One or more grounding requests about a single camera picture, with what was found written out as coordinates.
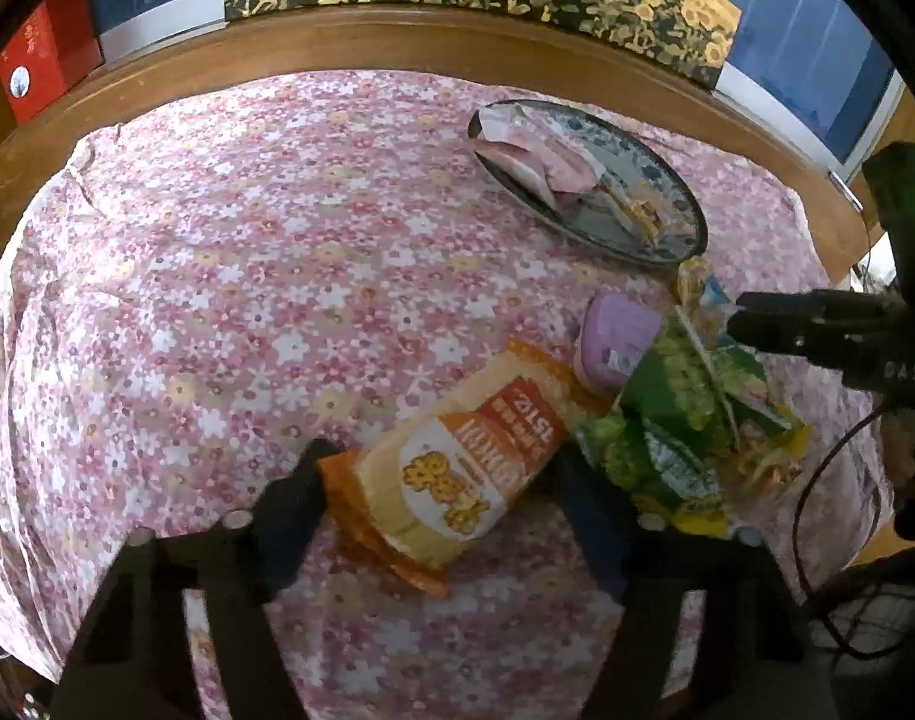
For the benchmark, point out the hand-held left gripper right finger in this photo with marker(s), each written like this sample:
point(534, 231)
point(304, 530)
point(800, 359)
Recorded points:
point(586, 521)

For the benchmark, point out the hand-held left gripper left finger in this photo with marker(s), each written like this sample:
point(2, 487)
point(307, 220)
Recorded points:
point(296, 514)

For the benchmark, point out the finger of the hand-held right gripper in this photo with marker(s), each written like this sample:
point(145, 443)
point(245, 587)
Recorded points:
point(795, 345)
point(810, 303)

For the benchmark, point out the yellow blue snack packet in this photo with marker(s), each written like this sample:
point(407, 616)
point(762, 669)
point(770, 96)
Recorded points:
point(701, 292)

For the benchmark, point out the large green snack packet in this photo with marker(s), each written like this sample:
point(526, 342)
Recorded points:
point(675, 382)

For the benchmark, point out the orange cracker packet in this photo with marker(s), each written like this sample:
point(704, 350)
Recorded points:
point(442, 465)

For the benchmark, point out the purple tin box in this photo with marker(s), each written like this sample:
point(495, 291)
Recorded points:
point(615, 334)

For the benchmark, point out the dark patterned oval plate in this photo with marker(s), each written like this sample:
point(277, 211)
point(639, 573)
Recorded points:
point(641, 165)

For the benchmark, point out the white window latch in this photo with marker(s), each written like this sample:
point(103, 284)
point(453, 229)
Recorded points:
point(846, 189)

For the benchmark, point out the pink floral tablecloth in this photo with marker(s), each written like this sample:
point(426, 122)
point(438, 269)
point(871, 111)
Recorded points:
point(240, 277)

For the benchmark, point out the pink snack packet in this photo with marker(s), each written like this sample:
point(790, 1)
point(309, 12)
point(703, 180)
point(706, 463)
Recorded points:
point(555, 169)

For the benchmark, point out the white crumpled wrapper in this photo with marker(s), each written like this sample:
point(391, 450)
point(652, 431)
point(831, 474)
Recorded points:
point(506, 124)

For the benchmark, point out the red box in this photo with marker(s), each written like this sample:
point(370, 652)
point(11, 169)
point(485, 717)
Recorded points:
point(48, 52)

